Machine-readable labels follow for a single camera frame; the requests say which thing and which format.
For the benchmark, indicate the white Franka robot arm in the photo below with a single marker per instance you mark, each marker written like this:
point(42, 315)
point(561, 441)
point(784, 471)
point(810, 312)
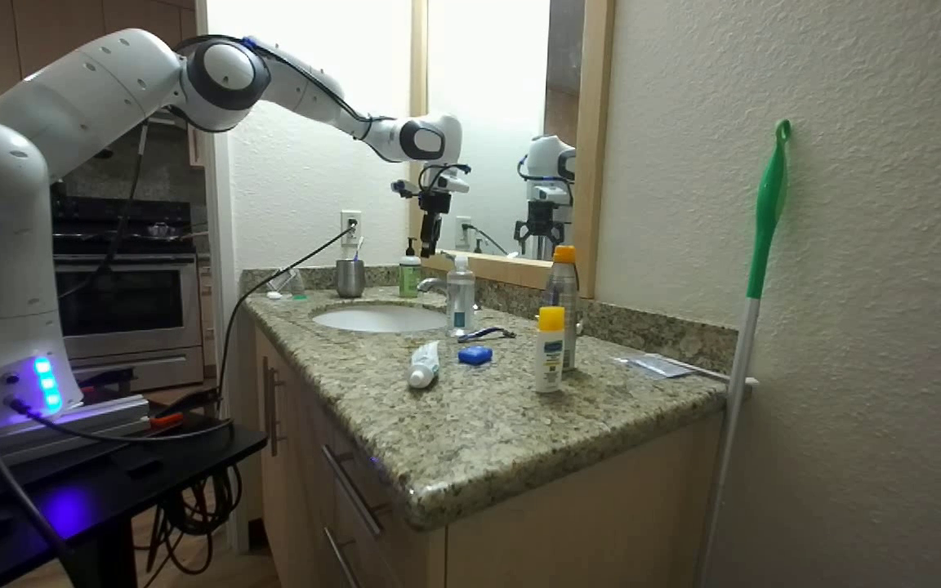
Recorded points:
point(88, 99)

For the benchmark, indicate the flat clear plastic package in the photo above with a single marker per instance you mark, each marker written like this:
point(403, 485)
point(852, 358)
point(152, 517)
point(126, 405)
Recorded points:
point(660, 367)

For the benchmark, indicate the robot base plate blue light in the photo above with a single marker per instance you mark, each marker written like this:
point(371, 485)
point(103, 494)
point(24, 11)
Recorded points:
point(88, 418)

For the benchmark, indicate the stainless steel oven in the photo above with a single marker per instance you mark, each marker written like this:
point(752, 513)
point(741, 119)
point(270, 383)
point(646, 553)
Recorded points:
point(127, 304)

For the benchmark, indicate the tall orange-capped bottle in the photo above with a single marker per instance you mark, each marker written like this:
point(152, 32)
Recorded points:
point(562, 295)

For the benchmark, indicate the wood-framed wall mirror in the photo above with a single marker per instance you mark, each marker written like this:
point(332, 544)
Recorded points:
point(490, 109)

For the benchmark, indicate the beige vanity cabinet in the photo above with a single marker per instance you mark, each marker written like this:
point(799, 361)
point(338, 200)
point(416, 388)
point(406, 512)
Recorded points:
point(556, 525)

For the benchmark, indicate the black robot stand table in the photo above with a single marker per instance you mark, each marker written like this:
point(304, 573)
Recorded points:
point(113, 478)

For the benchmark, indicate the yellow-capped white bottle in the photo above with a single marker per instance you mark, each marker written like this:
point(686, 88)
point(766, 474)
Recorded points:
point(551, 355)

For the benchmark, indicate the white oval sink basin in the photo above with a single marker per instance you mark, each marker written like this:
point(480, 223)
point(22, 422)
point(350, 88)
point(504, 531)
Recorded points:
point(377, 317)

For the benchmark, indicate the green and white mop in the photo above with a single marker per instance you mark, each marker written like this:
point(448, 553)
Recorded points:
point(766, 218)

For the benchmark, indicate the small blue box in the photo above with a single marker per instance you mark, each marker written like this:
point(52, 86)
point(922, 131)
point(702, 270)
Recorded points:
point(475, 355)

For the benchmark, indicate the white toothpaste tube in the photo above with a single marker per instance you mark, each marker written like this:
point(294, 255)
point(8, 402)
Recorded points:
point(422, 363)

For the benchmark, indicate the white wall outlet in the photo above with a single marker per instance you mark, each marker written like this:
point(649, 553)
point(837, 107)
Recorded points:
point(350, 226)

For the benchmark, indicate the chrome tap faucet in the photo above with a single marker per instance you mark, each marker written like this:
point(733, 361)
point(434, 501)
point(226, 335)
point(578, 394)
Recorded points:
point(432, 285)

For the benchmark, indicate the green and white bottle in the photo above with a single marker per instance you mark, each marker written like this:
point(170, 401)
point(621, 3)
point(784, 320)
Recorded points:
point(411, 280)

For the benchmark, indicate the clear spray bottle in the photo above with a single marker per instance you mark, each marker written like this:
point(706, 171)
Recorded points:
point(462, 297)

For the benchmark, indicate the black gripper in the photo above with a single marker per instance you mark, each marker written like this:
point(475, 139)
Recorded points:
point(434, 194)

